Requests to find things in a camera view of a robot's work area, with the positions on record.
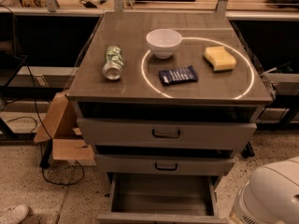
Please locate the brown cardboard box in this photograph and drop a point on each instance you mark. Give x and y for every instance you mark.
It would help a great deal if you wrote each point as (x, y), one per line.
(61, 135)

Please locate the yellow sponge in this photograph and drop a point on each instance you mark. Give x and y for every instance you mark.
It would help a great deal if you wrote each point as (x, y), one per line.
(220, 58)

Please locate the grey top drawer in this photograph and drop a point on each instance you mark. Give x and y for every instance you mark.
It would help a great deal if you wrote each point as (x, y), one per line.
(166, 134)

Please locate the white ceramic bowl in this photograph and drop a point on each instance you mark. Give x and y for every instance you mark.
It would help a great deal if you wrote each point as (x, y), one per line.
(163, 42)

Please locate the grey middle drawer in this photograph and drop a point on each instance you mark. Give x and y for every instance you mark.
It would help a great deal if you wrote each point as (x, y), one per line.
(137, 164)

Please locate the dark blue snack packet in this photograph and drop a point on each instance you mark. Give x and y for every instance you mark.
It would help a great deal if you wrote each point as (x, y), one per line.
(178, 75)

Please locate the grey drawer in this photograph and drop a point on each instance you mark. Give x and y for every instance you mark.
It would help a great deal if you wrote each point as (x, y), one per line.
(137, 164)
(166, 134)
(161, 199)

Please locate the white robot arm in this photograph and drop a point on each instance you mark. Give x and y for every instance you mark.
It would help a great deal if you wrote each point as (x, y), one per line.
(270, 196)

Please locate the white sneaker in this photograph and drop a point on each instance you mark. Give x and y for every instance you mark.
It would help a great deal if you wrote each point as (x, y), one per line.
(14, 214)

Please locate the green soda can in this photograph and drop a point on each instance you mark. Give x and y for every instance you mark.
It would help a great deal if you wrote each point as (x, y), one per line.
(114, 63)

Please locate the grey bottom drawer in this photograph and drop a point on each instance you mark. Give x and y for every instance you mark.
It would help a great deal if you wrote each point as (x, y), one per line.
(161, 199)

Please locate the grey drawer cabinet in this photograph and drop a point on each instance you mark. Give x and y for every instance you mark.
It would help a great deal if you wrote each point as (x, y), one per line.
(167, 94)

